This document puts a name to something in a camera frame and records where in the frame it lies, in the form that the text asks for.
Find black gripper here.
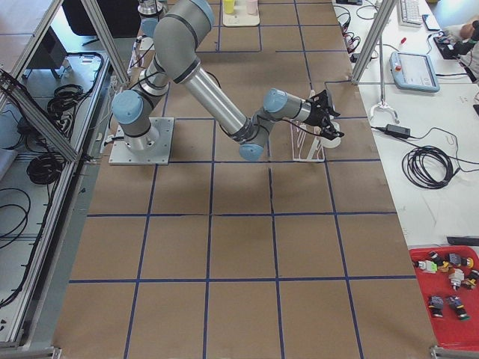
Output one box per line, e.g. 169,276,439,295
305,89,344,138

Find white plastic cup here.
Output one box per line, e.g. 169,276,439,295
320,121,342,150

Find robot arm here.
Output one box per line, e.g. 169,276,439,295
110,1,344,165

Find pink plastic cup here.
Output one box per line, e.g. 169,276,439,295
245,0,258,15

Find yellow plastic cup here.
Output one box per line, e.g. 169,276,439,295
223,0,235,15

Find grabber reaching tool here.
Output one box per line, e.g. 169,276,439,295
370,38,400,124

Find black power adapter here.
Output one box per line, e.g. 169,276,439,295
385,124,411,139

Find teach pendant tablet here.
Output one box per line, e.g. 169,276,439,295
389,52,440,93

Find white keyboard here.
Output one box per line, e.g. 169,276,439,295
397,0,422,28

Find cream plastic tray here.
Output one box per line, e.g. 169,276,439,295
222,7,260,27

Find red parts tray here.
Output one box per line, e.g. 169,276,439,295
409,246,478,351

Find white wire cup rack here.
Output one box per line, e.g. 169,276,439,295
290,121,325,162

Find coiled black cable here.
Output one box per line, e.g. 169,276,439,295
402,145,456,188

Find aluminium frame post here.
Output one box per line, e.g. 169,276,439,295
351,0,397,85

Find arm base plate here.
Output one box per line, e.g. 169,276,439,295
109,117,175,165

